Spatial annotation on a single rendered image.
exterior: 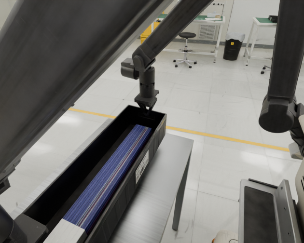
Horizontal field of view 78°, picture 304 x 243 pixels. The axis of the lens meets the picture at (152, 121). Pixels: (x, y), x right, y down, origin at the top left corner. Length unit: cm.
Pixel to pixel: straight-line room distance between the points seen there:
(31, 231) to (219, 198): 143
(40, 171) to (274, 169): 212
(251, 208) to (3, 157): 55
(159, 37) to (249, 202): 51
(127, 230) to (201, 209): 104
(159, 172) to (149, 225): 19
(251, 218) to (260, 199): 7
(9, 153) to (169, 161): 63
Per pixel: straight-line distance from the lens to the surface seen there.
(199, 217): 156
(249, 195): 62
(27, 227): 43
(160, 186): 69
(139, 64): 62
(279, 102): 54
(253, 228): 57
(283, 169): 213
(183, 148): 82
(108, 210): 48
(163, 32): 56
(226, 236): 124
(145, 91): 69
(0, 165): 21
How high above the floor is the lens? 136
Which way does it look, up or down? 36 degrees down
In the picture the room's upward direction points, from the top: straight up
